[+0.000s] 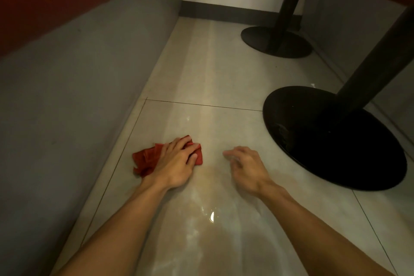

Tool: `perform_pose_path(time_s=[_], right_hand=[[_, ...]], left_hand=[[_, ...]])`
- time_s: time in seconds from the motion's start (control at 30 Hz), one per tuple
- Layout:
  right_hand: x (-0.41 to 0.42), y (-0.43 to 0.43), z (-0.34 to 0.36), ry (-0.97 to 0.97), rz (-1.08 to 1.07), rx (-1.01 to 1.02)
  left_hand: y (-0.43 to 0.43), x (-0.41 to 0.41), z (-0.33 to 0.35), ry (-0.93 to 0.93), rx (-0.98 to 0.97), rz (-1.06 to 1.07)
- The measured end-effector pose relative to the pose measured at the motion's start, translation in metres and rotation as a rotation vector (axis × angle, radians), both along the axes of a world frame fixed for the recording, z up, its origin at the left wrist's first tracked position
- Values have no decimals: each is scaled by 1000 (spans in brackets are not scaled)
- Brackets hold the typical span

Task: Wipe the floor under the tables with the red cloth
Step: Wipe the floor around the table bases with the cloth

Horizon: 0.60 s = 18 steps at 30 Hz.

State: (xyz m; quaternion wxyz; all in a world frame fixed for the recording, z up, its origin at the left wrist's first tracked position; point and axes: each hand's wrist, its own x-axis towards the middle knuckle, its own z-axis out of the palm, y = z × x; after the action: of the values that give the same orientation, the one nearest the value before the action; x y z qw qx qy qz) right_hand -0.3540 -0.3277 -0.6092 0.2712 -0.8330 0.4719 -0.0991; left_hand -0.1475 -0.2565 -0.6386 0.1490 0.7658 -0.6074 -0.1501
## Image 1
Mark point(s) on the red cloth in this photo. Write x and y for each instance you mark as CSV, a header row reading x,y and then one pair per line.
x,y
145,157

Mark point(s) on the person's left hand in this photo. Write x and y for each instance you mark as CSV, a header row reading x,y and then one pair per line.
x,y
174,165

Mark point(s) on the beige tiled floor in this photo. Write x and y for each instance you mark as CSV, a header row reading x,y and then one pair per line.
x,y
210,68

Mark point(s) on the person's right forearm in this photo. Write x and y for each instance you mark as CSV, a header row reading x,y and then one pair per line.
x,y
323,237

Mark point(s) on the person's left forearm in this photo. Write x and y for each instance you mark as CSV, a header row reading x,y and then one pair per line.
x,y
113,233

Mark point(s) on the grey bench base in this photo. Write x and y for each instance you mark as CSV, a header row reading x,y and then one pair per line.
x,y
81,107
349,26

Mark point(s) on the black round table base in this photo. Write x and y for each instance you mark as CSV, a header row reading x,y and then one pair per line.
x,y
275,43
323,140

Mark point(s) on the person's right hand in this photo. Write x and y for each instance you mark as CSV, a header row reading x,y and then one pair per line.
x,y
249,172

